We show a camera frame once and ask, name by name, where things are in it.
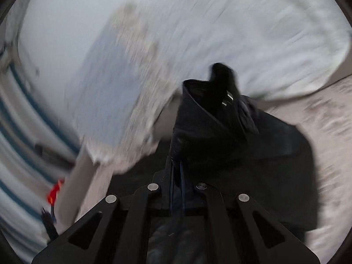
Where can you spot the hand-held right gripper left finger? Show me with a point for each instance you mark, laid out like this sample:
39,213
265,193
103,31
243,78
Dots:
137,206

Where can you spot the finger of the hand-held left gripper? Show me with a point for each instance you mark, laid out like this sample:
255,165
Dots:
49,225

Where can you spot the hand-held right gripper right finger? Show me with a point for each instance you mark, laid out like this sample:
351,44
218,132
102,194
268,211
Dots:
220,209

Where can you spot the black leather pants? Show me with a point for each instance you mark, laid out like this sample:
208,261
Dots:
220,132

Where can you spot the small red object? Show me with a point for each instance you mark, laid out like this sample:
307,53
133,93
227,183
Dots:
55,191

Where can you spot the blue and white striped panel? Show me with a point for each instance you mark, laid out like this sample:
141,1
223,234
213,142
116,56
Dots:
16,156

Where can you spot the blue quilted lace-edged cloth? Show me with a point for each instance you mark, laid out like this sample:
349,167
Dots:
110,88

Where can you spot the white lace sofa cloth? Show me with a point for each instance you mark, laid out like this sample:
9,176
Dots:
247,33

